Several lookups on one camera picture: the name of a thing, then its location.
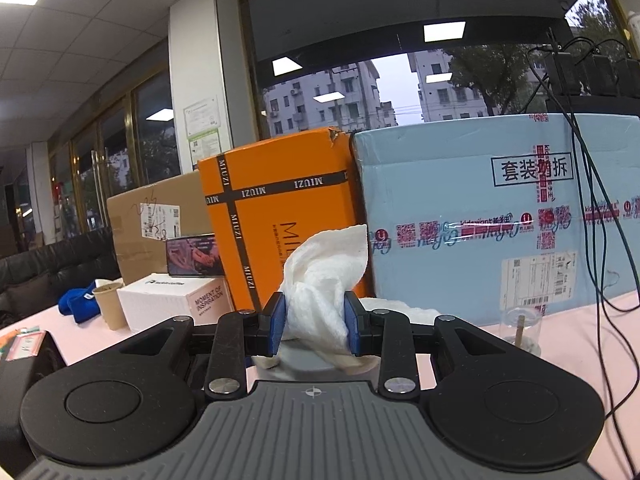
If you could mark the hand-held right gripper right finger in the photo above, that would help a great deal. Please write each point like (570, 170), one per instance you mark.
(352, 327)

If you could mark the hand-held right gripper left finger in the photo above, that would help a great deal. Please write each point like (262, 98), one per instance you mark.
(277, 322)

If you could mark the grey container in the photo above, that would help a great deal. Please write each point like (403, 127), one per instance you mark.
(305, 367)

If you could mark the white cleaning cloth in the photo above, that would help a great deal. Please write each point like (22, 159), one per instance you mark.
(315, 280)

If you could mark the white tissue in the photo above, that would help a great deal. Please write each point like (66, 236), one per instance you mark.
(400, 308)

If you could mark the smartphone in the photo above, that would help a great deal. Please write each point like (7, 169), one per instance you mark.
(195, 255)

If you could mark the white box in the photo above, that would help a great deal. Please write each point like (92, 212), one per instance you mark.
(160, 302)

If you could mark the orange cardboard box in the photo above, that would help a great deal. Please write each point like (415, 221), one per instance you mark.
(280, 180)

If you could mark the brown cardboard box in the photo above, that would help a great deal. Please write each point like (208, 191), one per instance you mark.
(129, 245)

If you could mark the wooden stick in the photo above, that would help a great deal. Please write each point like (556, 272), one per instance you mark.
(520, 330)

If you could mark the brown paper cup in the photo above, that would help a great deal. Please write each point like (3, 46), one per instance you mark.
(109, 307)

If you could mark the clear plastic cup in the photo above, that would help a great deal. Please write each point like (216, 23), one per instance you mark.
(522, 330)

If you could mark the light blue cardboard box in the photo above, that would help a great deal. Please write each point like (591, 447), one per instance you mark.
(450, 185)

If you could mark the blue cloth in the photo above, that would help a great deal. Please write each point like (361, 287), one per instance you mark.
(75, 305)

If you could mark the black leather sofa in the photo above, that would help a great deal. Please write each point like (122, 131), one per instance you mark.
(45, 270)

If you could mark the pink card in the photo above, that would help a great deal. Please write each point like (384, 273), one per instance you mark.
(25, 346)

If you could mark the black chargers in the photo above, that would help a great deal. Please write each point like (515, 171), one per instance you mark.
(590, 75)

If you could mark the green wall notice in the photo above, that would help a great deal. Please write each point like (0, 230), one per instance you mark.
(205, 149)

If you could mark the white wall notice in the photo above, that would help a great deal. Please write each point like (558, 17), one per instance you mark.
(201, 114)

